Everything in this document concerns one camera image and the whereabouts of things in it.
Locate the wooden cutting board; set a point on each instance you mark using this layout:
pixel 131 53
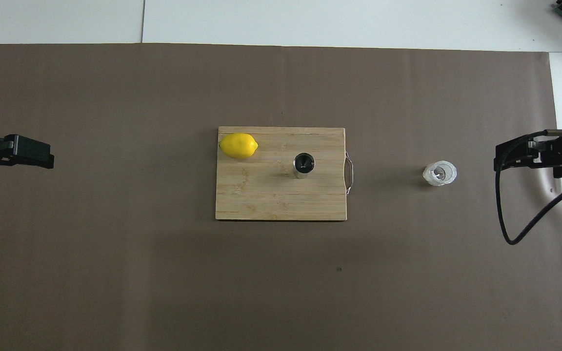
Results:
pixel 261 195

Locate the clear glass cup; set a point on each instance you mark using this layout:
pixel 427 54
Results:
pixel 440 173

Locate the steel double jigger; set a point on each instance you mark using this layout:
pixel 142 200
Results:
pixel 304 163

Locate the yellow lemon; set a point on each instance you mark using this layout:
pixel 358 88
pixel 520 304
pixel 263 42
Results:
pixel 238 146

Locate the brown paper table mat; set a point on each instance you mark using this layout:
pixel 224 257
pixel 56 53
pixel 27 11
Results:
pixel 164 292

